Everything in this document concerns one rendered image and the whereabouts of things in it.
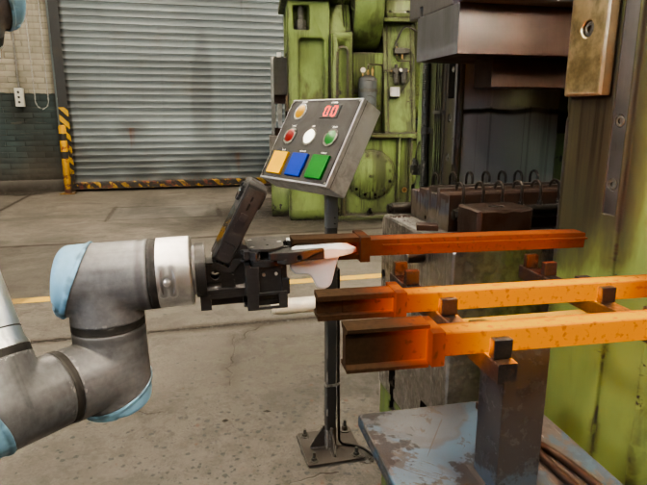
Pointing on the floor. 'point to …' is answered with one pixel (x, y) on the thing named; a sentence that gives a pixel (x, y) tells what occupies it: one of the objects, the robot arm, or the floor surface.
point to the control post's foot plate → (307, 441)
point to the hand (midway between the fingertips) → (345, 242)
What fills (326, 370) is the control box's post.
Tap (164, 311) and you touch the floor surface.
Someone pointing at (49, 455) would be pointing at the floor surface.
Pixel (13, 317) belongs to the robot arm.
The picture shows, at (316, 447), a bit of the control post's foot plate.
